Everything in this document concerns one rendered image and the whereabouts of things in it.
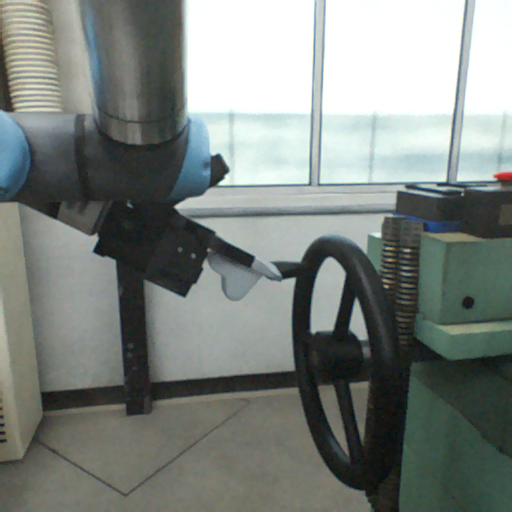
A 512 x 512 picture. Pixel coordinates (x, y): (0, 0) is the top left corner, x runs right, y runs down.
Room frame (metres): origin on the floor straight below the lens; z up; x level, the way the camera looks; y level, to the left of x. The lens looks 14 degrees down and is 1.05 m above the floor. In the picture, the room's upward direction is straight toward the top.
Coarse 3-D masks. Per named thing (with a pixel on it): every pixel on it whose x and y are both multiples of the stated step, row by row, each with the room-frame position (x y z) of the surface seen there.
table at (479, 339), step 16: (368, 240) 0.83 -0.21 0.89; (368, 256) 0.83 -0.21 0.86; (416, 320) 0.50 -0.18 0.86; (432, 320) 0.47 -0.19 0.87; (416, 336) 0.49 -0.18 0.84; (432, 336) 0.47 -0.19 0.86; (448, 336) 0.44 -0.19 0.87; (464, 336) 0.44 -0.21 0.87; (480, 336) 0.45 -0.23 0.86; (496, 336) 0.45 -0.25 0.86; (448, 352) 0.44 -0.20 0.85; (464, 352) 0.44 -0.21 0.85; (480, 352) 0.45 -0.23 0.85; (496, 352) 0.45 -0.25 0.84
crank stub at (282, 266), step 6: (276, 264) 0.57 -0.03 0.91; (282, 264) 0.57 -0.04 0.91; (288, 264) 0.57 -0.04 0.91; (294, 264) 0.57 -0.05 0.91; (300, 264) 0.58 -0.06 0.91; (306, 264) 0.58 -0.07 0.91; (282, 270) 0.57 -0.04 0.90; (288, 270) 0.57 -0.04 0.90; (294, 270) 0.57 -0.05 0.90; (300, 270) 0.57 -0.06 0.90; (306, 270) 0.58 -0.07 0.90; (282, 276) 0.57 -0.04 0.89; (288, 276) 0.57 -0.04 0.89; (294, 276) 0.57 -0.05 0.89; (300, 276) 0.58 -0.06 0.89
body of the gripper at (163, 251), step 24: (120, 216) 0.50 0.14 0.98; (168, 216) 0.52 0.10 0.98; (120, 240) 0.50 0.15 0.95; (144, 240) 0.51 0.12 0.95; (168, 240) 0.49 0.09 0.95; (192, 240) 0.50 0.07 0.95; (144, 264) 0.51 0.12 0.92; (168, 264) 0.50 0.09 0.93; (192, 264) 0.50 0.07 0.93; (168, 288) 0.49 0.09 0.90
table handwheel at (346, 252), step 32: (320, 256) 0.55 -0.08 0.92; (352, 256) 0.46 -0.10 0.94; (352, 288) 0.47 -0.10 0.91; (384, 288) 0.43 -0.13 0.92; (384, 320) 0.40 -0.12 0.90; (320, 352) 0.49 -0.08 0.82; (352, 352) 0.49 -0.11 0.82; (384, 352) 0.39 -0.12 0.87; (416, 352) 0.52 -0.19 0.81; (384, 384) 0.38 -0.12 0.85; (320, 416) 0.56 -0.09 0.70; (352, 416) 0.47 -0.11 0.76; (384, 416) 0.38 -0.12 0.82; (320, 448) 0.52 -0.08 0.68; (352, 448) 0.45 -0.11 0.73; (384, 448) 0.38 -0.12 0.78; (352, 480) 0.42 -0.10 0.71
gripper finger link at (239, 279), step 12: (216, 252) 0.52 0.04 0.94; (216, 264) 0.51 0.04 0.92; (228, 264) 0.52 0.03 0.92; (240, 264) 0.52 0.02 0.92; (252, 264) 0.51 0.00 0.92; (264, 264) 0.52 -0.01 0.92; (228, 276) 0.52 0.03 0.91; (240, 276) 0.52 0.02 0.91; (252, 276) 0.52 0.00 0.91; (276, 276) 0.54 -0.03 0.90; (228, 288) 0.52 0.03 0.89; (240, 288) 0.52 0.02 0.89
